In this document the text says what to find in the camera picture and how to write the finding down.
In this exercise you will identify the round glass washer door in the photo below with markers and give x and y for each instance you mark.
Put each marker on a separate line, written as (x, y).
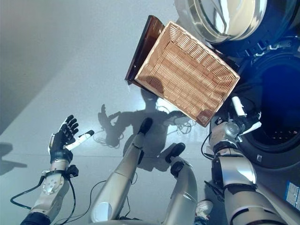
(222, 18)

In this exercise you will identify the white sneaker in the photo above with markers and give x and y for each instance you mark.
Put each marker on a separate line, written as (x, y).
(205, 207)

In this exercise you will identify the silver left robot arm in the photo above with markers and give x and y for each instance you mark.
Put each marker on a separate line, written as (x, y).
(50, 187)

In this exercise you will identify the brown glossy stool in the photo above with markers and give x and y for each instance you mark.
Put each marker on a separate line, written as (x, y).
(145, 47)

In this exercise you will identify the black left robot foot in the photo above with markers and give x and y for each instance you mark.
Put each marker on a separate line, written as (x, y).
(145, 125)

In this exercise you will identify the silver right robot leg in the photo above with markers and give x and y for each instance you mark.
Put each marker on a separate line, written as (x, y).
(185, 192)

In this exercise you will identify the silver left robot leg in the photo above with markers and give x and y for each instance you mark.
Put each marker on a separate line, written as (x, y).
(117, 180)

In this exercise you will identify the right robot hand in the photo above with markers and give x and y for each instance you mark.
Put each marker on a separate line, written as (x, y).
(239, 106)

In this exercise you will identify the wicker laundry basket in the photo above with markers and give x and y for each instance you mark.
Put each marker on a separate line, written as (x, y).
(187, 75)

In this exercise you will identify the dark front-load washing machine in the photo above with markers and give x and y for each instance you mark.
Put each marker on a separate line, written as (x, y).
(276, 154)

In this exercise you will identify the black robot foot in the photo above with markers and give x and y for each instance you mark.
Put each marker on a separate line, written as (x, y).
(145, 125)
(175, 151)

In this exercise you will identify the silver robot leg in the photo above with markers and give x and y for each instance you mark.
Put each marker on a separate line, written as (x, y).
(185, 192)
(117, 180)

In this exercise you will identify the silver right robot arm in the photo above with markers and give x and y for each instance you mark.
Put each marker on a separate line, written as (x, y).
(236, 171)

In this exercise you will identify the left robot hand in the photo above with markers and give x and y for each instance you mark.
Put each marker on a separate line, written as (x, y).
(59, 145)

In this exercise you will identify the black right robot foot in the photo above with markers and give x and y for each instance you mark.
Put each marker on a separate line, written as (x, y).
(175, 151)

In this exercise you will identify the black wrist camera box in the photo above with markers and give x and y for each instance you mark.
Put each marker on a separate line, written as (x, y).
(73, 170)

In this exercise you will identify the blue jeans leg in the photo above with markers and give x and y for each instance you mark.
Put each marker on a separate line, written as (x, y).
(200, 220)

